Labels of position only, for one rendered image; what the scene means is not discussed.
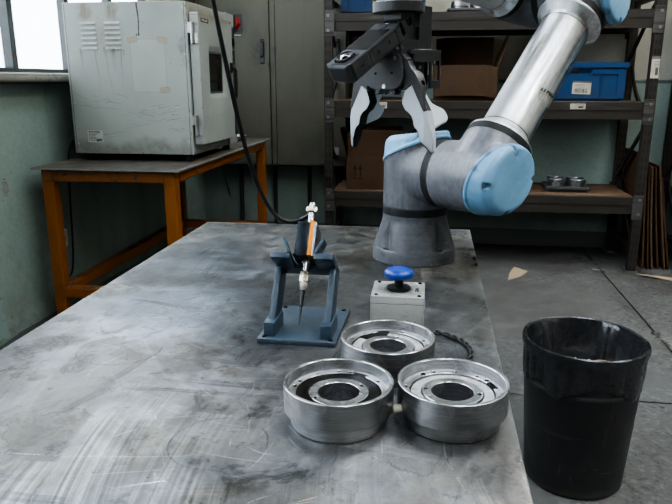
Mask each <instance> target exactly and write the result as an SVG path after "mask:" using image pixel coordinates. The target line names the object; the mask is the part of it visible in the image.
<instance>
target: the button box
mask: <svg viewBox="0 0 672 504"><path fill-rule="evenodd" d="M424 309H425V283H420V282H403V287H400V288H398V287H394V281H375V283H374V286H373V289H372V293H371V296H370V320H377V319H392V320H402V321H408V322H412V323H416V324H419V325H422V326H423V324H424Z"/></svg>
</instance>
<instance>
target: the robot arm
mask: <svg viewBox="0 0 672 504"><path fill-rule="evenodd" d="M373 1H375V3H373V14H375V15H385V21H384V24H375V25H374V26H373V27H372V28H370V29H369V30H368V31H367V32H365V33H364V34H363V35H362V36H361V37H359V38H358V39H357V40H356V41H355V42H353V43H352V44H351V45H350V46H348V47H347V48H346V49H345V50H344V51H342V52H341V53H340V54H339V55H337V56H336V57H335V58H334V59H333V60H331V61H330V62H329V63H328V64H327V67H328V70H329V72H330V75H331V77H332V80H333V81H336V82H345V83H350V82H351V83H352V82H355V84H354V87H353V93H352V100H351V106H350V108H351V116H350V127H351V145H352V146H353V147H356V146H357V144H358V142H359V140H360V138H361V134H362V129H363V127H364V126H365V125H366V124H368V123H370V122H372V121H375V120H377V119H379V118H380V117H381V115H382V114H383V111H384V107H383V106H381V105H380V104H379V102H380V99H381V97H382V94H384V93H385V92H386V91H391V93H392V94H393V95H398V94H400V93H401V91H402V90H405V93H404V97H403V100H402V104H403V106H404V108H405V110H406V111H407V112H408V113H409V114H410V115H411V117H412V119H413V125H414V128H415V129H416V130H417V131H418V133H409V134H399V135H392V136H390V137H389V138H388V139H387V140H386V142H385V151H384V157H383V161H384V189H383V218H382V221H381V224H380V226H379V229H378V232H377V235H376V238H375V241H374V244H373V258H374V259H375V260H377V261H378V262H381V263H384V264H388V265H392V266H406V267H409V268H427V267H437V266H442V265H446V264H449V263H451V262H453V261H454V259H455V246H454V242H453V239H452V235H451V231H450V228H449V224H448V221H447V208H449V209H455V210H461V211H466V212H472V213H474V214H477V215H482V216H486V215H492V216H502V215H506V214H509V213H511V212H512V211H514V210H515V209H517V208H518V207H519V206H520V205H521V204H522V202H523V201H524V200H525V198H526V197H527V195H528V193H529V191H530V189H531V186H532V183H533V181H532V180H531V178H532V176H534V161H533V158H532V149H531V146H530V144H529V141H530V140H531V138H532V136H533V134H534V132H535V131H536V129H537V127H538V125H539V124H540V122H541V120H542V118H543V117H544V115H545V113H546V111H547V109H548V108H549V106H550V104H551V102H552V101H553V99H554V97H555V95H556V93H557V92H558V90H559V88H560V86H561V85H562V83H563V81H564V79H565V78H566V76H567V74H568V72H569V70H570V69H571V67H572V65H573V63H574V62H575V60H576V58H577V56H578V54H579V53H580V51H581V49H582V47H584V46H588V45H590V44H592V43H593V42H595V41H596V39H597V38H598V37H599V35H600V33H601V31H602V30H603V28H604V26H606V25H611V26H614V25H615V24H619V23H621V22H622V21H623V20H624V19H625V17H626V15H627V12H628V9H629V4H630V0H461V1H464V2H467V3H470V4H473V5H476V6H479V7H481V9H482V10H483V11H484V13H486V14H487V15H489V16H491V17H494V18H497V19H500V20H504V21H507V22H510V23H513V24H517V25H521V26H525V27H529V28H537V30H536V31H535V33H534V35H533V36H532V38H531V40H530V41H529V43H528V45H527V46H526V48H525V50H524V52H523V53H522V55H521V57H520V58H519V60H518V62H517V63H516V65H515V67H514V68H513V70H512V72H511V73H510V75H509V77H508V78H507V80H506V82H505V83H504V85H503V87H502V89H501V90H500V92H499V94H498V95H497V97H496V99H495V100H494V102H493V104H492V105H491V107H490V109H489V110H488V112H487V114H486V115H485V117H484V119H477V120H475V121H473V122H471V123H470V125H469V126H468V128H467V130H466V131H465V133H464V135H463V136H462V138H461V139H460V140H451V136H450V132H449V131H447V130H444V131H435V128H437V127H439V126H440V125H442V124H444V123H446V122H447V119H448V118H447V114H446V112H445V111H444V110H443V109H442V108H440V107H438V106H436V105H434V104H432V103H431V101H430V100H429V98H428V96H427V94H426V90H427V82H429V85H428V89H431V88H440V75H441V50H432V7H430V6H425V2H424V1H423V0H373ZM432 61H438V64H437V80H433V75H432ZM428 63H429V75H428Z"/></svg>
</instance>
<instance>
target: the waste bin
mask: <svg viewBox="0 0 672 504"><path fill-rule="evenodd" d="M522 339H523V374H524V466H525V470H526V473H527V475H528V476H529V477H530V478H531V479H532V480H533V481H534V482H535V483H537V484H538V485H539V486H541V487H542V488H544V489H546V490H548V491H550V492H552V493H555V494H558V495H561V496H564V497H568V498H573V499H581V500H594V499H601V498H605V497H608V496H611V495H613V494H614V493H616V492H617V491H618V490H619V489H620V487H621V484H622V479H623V475H624V470H625V465H626V460H627V456H628V451H629V446H630V441H631V436H632V432H633V427H634V422H635V417H636V413H637V408H638V403H639V398H640V394H641V392H642V388H643V383H644V380H645V376H646V371H647V365H648V361H649V359H650V357H651V352H652V348H651V345H650V343H649V342H648V341H647V340H646V339H645V338H644V337H642V336H641V335H639V334H638V333H636V332H634V331H632V330H631V329H628V328H626V327H624V326H622V325H619V324H615V323H612V322H608V321H604V320H599V319H593V318H586V317H574V316H556V317H547V318H542V319H538V320H535V321H532V322H530V323H528V324H527V325H526V326H525V327H524V329H523V331H522ZM575 357H576V358H575ZM587 359H591V360H587ZM599 359H600V360H606V361H594V360H599Z"/></svg>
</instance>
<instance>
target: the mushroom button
mask: <svg viewBox="0 0 672 504"><path fill-rule="evenodd" d="M384 276H385V277H386V278H388V279H391V280H394V287H398V288H400V287H403V280H409V279H412V278H413V277H414V271H413V270H412V269H411V268H409V267H406V266H391V267H388V268H386V269H385V271H384Z"/></svg>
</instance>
